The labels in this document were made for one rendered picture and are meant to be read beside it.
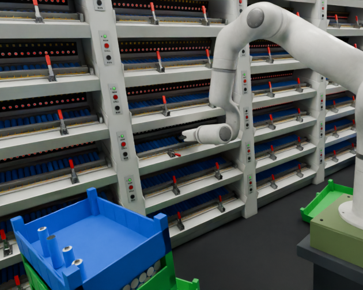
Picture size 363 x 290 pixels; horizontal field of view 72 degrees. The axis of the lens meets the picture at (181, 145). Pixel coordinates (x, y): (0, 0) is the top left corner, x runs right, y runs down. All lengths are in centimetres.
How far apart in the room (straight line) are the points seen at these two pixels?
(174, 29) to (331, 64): 66
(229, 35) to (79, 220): 75
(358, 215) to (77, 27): 110
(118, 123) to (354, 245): 87
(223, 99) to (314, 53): 34
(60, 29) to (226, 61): 59
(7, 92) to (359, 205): 114
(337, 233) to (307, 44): 54
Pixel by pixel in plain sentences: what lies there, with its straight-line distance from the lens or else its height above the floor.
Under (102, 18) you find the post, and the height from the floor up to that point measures 108.
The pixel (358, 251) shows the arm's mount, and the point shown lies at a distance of 86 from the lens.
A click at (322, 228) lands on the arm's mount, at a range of 87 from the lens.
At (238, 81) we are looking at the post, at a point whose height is 79.
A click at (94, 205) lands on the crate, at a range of 74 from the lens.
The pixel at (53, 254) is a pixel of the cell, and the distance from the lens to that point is 58.
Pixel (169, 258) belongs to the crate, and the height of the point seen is 47.
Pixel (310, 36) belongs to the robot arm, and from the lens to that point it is 85.
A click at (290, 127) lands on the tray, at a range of 173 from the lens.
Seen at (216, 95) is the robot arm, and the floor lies 75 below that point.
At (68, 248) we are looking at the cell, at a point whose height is 55.
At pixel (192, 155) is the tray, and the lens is 123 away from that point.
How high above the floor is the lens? 80
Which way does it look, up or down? 13 degrees down
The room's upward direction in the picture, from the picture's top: 7 degrees counter-clockwise
